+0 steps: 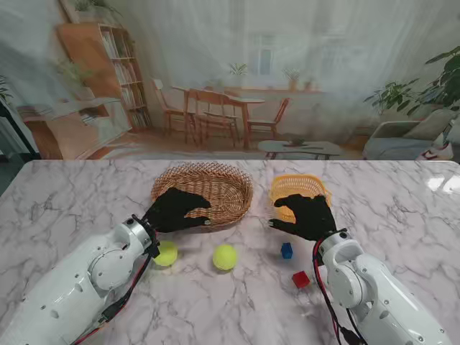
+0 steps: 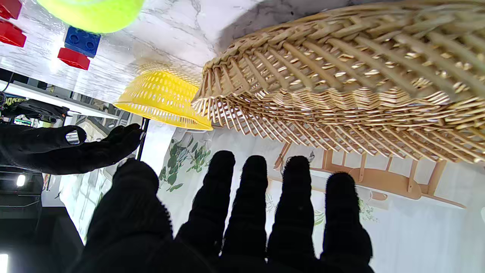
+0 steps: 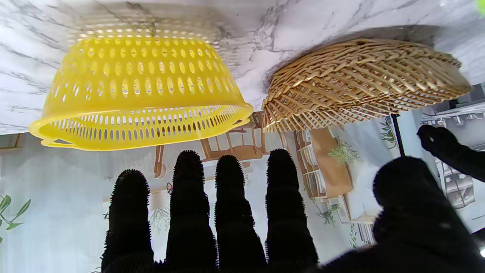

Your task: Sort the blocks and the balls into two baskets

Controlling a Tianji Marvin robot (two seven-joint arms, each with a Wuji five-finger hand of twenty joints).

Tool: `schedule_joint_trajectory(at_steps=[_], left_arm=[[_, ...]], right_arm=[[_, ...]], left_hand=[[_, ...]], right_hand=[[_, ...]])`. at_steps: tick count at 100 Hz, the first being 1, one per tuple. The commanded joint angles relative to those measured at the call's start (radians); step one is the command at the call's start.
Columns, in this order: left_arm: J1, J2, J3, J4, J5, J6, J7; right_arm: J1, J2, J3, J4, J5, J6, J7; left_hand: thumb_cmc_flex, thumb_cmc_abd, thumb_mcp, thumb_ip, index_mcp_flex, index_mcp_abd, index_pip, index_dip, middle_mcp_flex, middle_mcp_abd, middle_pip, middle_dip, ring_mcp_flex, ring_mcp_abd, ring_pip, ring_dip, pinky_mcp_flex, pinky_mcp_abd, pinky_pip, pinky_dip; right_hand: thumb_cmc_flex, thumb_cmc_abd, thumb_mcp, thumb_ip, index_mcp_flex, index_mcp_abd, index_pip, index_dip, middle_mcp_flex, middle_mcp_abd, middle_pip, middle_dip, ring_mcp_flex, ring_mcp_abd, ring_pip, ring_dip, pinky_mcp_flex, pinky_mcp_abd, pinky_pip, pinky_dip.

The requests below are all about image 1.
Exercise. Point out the brown oval wicker basket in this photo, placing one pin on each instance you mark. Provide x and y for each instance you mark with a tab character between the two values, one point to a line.
215	187

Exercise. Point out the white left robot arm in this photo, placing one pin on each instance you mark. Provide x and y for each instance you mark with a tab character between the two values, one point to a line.
72	287

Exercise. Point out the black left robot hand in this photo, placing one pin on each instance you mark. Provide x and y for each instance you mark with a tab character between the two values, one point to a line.
169	210

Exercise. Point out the blue toy block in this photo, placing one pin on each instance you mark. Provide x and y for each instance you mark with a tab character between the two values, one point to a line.
286	251

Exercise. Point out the red toy block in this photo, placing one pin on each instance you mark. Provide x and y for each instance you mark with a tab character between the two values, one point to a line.
300	279

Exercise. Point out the yellow plastic mesh basket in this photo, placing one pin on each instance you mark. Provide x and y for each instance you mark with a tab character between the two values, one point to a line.
294	183

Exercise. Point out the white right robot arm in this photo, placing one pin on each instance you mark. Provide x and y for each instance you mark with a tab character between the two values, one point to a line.
377	287

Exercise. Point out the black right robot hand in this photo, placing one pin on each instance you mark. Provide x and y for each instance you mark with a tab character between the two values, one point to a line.
312	219

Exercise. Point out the printed room scene backdrop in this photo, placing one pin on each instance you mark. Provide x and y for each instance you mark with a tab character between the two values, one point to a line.
215	54

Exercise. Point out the yellow-green tennis ball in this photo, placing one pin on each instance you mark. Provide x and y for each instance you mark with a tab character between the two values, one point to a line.
224	257
168	253

